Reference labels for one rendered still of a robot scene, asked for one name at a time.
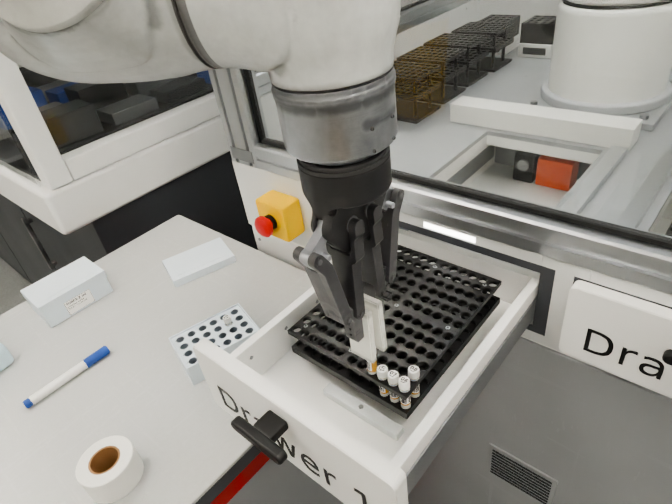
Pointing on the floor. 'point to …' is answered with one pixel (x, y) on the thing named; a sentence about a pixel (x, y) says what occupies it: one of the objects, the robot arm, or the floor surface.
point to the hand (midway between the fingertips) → (366, 327)
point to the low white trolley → (143, 383)
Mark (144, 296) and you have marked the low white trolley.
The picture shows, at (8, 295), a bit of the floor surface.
